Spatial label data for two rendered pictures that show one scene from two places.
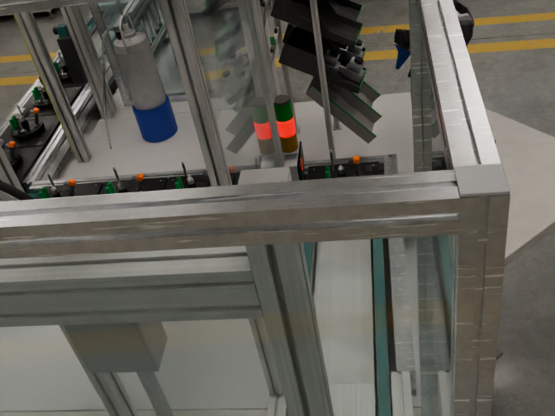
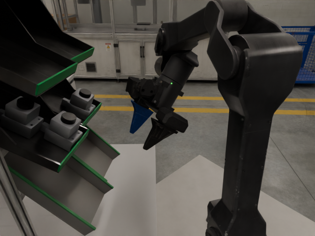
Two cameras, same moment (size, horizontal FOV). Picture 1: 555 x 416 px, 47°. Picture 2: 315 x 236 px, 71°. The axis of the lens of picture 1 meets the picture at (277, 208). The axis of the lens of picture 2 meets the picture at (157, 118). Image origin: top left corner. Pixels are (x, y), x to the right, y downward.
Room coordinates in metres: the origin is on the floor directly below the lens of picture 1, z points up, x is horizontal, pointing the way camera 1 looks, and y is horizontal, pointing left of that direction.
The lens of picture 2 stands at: (1.48, -0.44, 1.49)
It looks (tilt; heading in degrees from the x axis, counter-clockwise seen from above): 29 degrees down; 346
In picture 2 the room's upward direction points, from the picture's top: straight up
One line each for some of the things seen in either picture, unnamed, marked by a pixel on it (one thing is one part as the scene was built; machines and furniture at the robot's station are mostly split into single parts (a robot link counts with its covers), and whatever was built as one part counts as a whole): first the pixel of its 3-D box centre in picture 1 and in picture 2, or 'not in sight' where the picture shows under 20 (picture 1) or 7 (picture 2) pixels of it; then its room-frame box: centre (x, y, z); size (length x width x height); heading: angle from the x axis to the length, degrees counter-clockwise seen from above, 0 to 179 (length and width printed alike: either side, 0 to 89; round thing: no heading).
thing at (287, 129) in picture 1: (285, 125); not in sight; (1.49, -0.07, 1.33); 0.05 x 0.05 x 0.05
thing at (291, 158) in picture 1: (287, 138); not in sight; (1.49, -0.07, 1.29); 0.12 x 0.05 x 0.25; 167
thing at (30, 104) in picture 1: (45, 92); not in sight; (2.70, 0.92, 1.01); 0.24 x 0.24 x 0.13; 77
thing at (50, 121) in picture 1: (23, 122); not in sight; (2.46, 0.97, 1.01); 0.24 x 0.24 x 0.13; 77
